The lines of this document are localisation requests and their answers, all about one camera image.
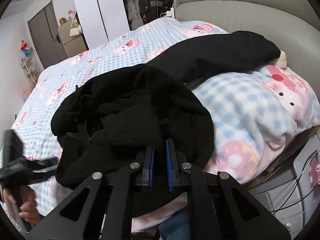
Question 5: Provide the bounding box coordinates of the fluffy checkered cartoon blanket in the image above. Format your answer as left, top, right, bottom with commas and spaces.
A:
132, 65, 320, 233

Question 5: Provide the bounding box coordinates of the white wardrobe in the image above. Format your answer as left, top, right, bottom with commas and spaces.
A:
74, 0, 130, 49

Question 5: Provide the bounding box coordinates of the grey door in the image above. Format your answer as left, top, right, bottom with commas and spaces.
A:
27, 1, 67, 69

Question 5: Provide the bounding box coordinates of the grey padded headboard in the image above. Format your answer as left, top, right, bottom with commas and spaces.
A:
174, 0, 319, 94

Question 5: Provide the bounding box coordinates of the grey bedside cabinet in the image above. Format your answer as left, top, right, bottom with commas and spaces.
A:
246, 132, 319, 239

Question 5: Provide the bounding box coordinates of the black garment on bed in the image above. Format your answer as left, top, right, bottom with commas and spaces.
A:
145, 31, 281, 83

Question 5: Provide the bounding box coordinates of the person's left hand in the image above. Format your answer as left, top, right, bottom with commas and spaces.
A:
2, 186, 40, 224

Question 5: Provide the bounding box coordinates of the white small shelf rack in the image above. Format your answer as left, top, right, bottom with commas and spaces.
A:
21, 56, 40, 85

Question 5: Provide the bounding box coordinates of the blue checkered cartoon bedsheet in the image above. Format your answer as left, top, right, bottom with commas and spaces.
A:
11, 17, 230, 217

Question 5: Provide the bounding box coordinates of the black fleece jacket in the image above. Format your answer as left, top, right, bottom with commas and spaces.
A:
51, 64, 214, 189

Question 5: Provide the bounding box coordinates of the blue jeans leg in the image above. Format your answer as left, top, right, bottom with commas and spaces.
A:
158, 207, 190, 240

